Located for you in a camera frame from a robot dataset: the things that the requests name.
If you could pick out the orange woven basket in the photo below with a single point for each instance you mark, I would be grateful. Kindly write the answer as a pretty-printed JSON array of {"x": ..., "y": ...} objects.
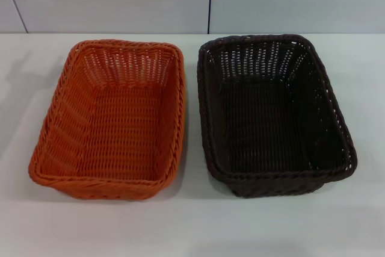
[{"x": 114, "y": 136}]

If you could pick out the dark brown woven basket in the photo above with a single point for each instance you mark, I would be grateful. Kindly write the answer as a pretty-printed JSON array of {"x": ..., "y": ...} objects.
[{"x": 270, "y": 130}]

